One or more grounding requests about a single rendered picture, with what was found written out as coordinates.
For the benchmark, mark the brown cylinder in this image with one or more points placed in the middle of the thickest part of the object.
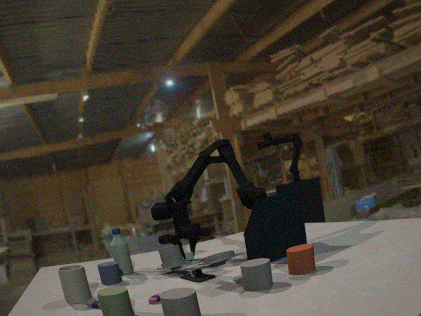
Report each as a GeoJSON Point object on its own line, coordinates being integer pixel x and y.
{"type": "Point", "coordinates": [301, 259]}

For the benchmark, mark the olive green cylinder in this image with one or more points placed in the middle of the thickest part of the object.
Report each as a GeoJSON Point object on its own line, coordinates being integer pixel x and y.
{"type": "Point", "coordinates": [115, 301]}

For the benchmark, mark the pink eraser with blue sleeve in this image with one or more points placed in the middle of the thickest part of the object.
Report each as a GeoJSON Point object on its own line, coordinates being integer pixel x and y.
{"type": "Point", "coordinates": [154, 299]}
{"type": "Point", "coordinates": [92, 304]}

